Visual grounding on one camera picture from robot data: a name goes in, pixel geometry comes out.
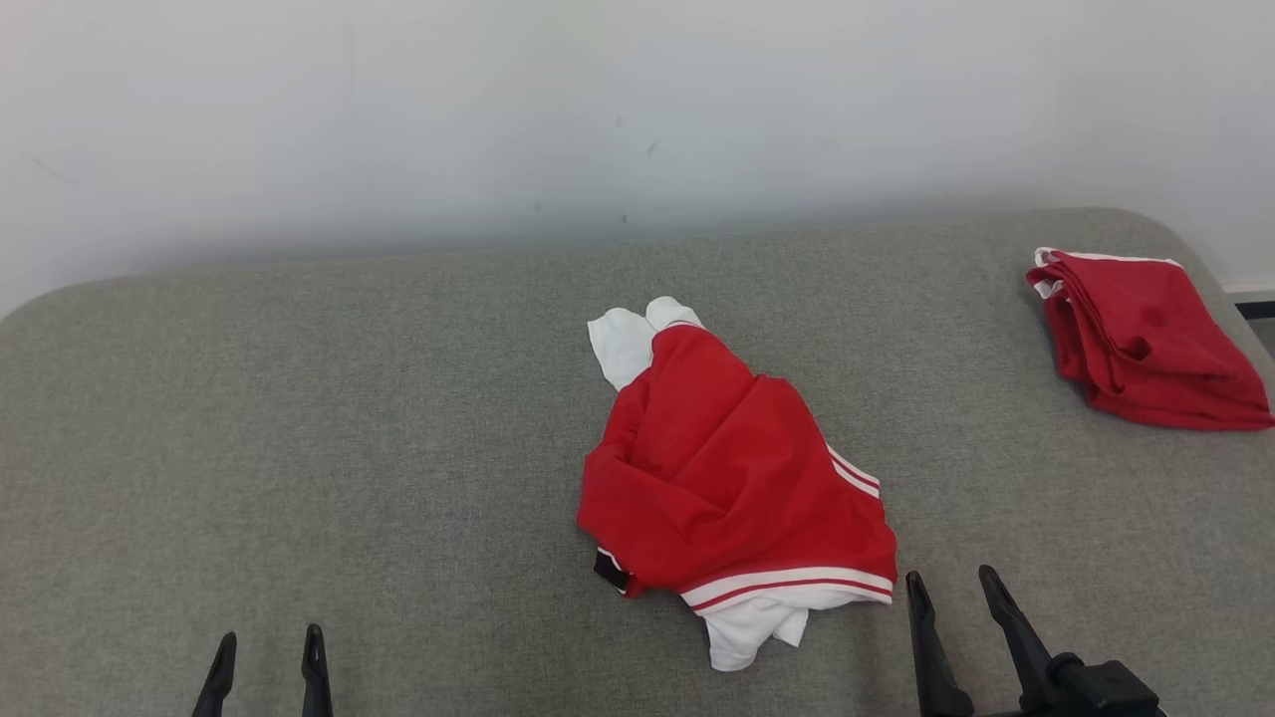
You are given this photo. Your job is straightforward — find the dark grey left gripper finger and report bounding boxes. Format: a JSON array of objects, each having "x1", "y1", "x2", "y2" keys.
[
  {"x1": 302, "y1": 624, "x2": 334, "y2": 717},
  {"x1": 192, "y1": 631, "x2": 238, "y2": 717}
]

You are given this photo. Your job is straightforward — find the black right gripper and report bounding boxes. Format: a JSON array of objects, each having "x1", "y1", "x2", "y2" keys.
[{"x1": 904, "y1": 565, "x2": 1166, "y2": 717}]

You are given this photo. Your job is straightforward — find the red and white Bulls jersey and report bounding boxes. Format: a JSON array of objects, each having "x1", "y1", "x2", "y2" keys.
[{"x1": 576, "y1": 296, "x2": 897, "y2": 672}]

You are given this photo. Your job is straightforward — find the red Bulls basketball shorts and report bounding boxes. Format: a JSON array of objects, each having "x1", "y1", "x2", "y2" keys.
[{"x1": 1026, "y1": 247, "x2": 1275, "y2": 432}]

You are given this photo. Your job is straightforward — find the white and black baseboard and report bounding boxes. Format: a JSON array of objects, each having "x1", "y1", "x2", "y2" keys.
[{"x1": 1223, "y1": 282, "x2": 1275, "y2": 320}]

